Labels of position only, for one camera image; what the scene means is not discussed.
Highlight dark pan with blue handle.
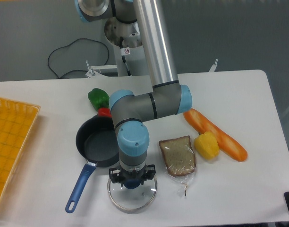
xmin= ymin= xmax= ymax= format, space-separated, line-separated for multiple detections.
xmin=65 ymin=115 xmax=119 ymax=213

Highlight glass lid with blue knob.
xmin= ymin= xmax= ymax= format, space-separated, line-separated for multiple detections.
xmin=107 ymin=176 xmax=158 ymax=213

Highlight bread slice in plastic bag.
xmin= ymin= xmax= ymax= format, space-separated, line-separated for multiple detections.
xmin=159 ymin=136 xmax=196 ymax=197

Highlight yellow bell pepper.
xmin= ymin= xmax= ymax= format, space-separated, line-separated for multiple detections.
xmin=194 ymin=131 xmax=220 ymax=160

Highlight white table bracket right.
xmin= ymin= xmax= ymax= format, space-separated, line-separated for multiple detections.
xmin=209 ymin=59 xmax=218 ymax=72

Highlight yellow woven basket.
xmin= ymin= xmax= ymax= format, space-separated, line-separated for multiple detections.
xmin=0 ymin=97 xmax=41 ymax=203

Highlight orange baguette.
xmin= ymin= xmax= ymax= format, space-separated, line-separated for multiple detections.
xmin=183 ymin=108 xmax=248 ymax=162

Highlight white table bracket left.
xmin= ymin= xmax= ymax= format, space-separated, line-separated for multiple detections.
xmin=85 ymin=60 xmax=96 ymax=78

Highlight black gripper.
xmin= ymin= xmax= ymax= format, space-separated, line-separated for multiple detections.
xmin=109 ymin=164 xmax=156 ymax=187

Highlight green bell pepper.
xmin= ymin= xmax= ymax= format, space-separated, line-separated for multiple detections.
xmin=87 ymin=88 xmax=109 ymax=111

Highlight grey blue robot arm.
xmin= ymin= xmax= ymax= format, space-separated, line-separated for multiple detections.
xmin=75 ymin=0 xmax=192 ymax=189

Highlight red bell pepper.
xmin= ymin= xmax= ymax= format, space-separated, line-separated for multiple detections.
xmin=97 ymin=107 xmax=112 ymax=118

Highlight white table bracket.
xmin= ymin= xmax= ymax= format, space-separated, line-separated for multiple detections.
xmin=85 ymin=60 xmax=96 ymax=78
xmin=209 ymin=59 xmax=218 ymax=72

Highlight black cable on floor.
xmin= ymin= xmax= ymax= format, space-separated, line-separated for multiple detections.
xmin=47 ymin=37 xmax=110 ymax=79

